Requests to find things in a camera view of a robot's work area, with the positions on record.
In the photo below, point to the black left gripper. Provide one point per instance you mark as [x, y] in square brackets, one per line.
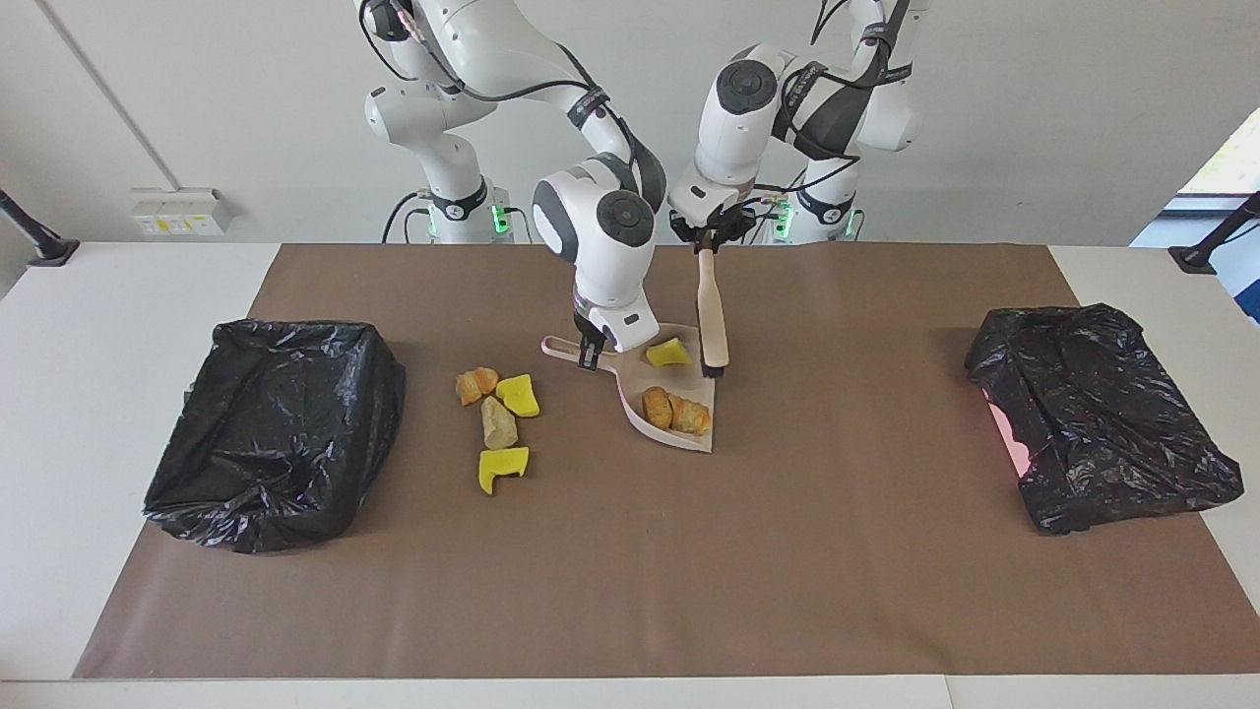
[714, 226]

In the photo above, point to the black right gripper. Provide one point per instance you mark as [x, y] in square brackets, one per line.
[589, 333]

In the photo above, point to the pale pink hand brush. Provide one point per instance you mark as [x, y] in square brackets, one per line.
[711, 305]

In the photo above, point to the yellow sponge wedge piece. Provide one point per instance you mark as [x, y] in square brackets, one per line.
[669, 353]

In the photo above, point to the brown potato-shaped bread toy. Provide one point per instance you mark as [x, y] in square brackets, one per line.
[657, 407]

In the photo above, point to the yellow sponge square piece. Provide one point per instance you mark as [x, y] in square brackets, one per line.
[519, 396]

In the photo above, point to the pale pink plastic dustpan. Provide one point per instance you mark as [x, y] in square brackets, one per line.
[679, 379]

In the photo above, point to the tan striped croissant toy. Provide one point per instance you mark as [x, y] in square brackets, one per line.
[691, 416]

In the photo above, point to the pale beige rock-like chunk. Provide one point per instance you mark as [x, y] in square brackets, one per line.
[498, 425]

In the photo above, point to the orange striped croissant toy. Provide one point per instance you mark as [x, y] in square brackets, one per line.
[475, 386]

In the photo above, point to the yellow sponge piece with notch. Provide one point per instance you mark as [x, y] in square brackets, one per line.
[497, 468]

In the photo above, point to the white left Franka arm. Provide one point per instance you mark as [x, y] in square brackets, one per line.
[728, 138]

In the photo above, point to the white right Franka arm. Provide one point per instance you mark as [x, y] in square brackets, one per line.
[600, 276]

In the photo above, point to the bin lined with black bag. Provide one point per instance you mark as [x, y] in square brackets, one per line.
[276, 443]

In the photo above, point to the pink bin with black bag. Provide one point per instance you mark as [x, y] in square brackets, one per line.
[1102, 414]

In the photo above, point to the brown paper table mat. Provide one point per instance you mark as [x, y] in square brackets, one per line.
[630, 630]

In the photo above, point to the white wall socket box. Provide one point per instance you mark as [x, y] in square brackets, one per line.
[177, 212]

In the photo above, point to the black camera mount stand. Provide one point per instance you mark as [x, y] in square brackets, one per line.
[1193, 260]
[49, 251]

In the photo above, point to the window with dark frame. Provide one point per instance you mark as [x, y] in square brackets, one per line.
[1230, 167]

